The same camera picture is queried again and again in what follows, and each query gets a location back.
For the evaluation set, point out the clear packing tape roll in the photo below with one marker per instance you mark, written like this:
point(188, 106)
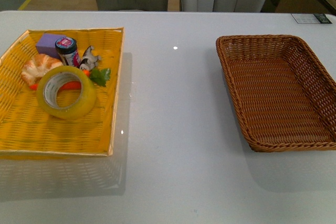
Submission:
point(51, 83)

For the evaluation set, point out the yellow woven basket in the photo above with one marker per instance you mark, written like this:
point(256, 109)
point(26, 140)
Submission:
point(28, 131)

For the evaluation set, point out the brown wicker basket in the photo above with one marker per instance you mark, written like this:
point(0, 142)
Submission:
point(283, 96)

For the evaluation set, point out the toy carrot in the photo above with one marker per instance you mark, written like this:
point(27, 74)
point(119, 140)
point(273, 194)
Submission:
point(100, 77)

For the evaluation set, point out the grey husky dog figurine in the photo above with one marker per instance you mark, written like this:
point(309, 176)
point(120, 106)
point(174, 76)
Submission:
point(89, 60)

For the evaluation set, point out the dark jam jar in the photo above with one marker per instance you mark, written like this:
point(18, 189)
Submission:
point(68, 52)

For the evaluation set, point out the purple foam block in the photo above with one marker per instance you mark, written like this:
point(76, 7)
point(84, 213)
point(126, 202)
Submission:
point(46, 45)

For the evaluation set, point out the toy croissant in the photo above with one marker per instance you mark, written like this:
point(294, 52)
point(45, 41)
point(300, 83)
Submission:
point(37, 67)

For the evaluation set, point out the label sticker on table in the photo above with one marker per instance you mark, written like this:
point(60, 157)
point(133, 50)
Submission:
point(311, 18)

